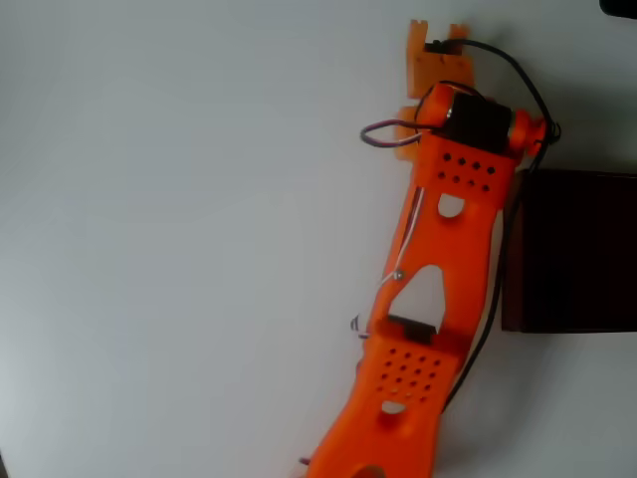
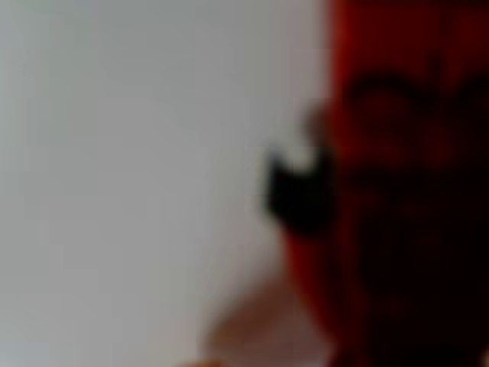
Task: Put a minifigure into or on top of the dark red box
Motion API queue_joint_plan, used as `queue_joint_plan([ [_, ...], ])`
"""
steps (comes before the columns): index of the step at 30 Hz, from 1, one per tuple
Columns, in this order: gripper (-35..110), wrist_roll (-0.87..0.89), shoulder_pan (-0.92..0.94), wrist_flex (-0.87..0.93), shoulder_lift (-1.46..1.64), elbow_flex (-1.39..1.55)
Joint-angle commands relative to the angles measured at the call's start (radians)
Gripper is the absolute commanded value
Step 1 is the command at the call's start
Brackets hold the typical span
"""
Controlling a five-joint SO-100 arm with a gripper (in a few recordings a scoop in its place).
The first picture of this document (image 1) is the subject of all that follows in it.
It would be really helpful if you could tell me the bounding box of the dark red open box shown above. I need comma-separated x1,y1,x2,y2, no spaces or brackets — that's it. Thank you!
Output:
500,168,637,336

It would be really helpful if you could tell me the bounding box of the black object at corner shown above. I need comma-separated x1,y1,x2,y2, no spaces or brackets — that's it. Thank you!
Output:
599,0,637,20

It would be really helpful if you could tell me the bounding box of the small black gripper camera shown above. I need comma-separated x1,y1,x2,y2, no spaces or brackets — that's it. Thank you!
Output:
424,38,465,55

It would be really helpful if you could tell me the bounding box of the coloured servo wire loop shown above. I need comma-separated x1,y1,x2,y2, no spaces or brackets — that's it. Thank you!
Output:
359,92,435,148

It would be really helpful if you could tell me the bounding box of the black camera cable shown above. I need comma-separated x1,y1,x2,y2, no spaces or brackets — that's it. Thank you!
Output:
441,39,562,414

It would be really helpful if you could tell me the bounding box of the white red servo wire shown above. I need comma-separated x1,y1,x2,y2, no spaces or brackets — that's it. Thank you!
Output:
348,187,427,341

